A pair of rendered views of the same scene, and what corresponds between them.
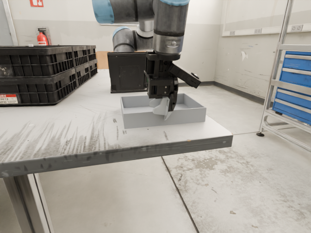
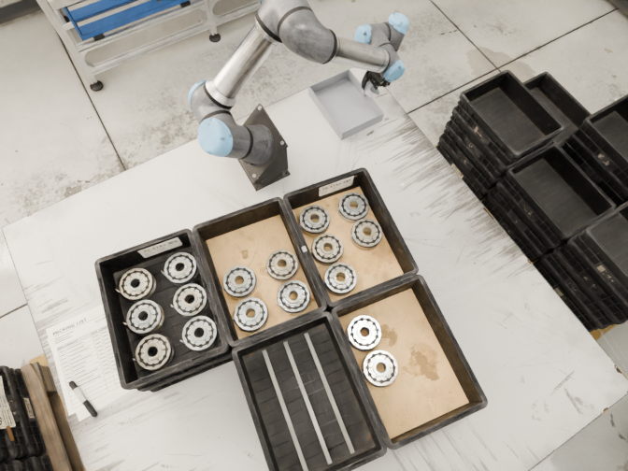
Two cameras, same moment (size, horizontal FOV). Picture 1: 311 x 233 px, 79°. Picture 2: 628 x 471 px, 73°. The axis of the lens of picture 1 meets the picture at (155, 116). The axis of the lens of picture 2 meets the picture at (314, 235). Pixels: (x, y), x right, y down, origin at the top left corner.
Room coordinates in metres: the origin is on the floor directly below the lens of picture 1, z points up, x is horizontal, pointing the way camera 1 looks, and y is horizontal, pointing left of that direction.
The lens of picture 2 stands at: (1.16, 1.07, 2.13)
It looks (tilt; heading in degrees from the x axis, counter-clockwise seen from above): 67 degrees down; 250
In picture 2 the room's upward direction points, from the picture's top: 3 degrees clockwise
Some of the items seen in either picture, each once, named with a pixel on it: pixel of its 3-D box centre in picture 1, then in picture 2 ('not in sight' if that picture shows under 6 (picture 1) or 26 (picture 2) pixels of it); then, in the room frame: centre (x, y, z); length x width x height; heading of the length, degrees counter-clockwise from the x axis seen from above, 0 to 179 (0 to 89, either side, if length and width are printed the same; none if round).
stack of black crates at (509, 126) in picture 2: not in sight; (492, 139); (-0.11, 0.14, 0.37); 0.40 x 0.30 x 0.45; 103
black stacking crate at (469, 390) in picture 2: not in sight; (402, 358); (0.85, 1.02, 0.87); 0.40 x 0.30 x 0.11; 95
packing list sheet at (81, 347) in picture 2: not in sight; (90, 358); (1.78, 0.71, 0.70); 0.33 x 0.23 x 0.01; 103
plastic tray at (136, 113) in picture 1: (159, 108); (345, 103); (0.66, -0.01, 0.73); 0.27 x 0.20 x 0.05; 103
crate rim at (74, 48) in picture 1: (46, 48); (257, 267); (1.18, 0.64, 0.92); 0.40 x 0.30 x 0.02; 95
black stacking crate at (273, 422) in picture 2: not in sight; (306, 399); (1.15, 1.04, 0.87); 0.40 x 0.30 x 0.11; 95
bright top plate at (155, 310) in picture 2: not in sight; (144, 316); (1.55, 0.67, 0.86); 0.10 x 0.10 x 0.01
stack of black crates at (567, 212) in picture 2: not in sight; (541, 205); (-0.21, 0.53, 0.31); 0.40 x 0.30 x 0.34; 103
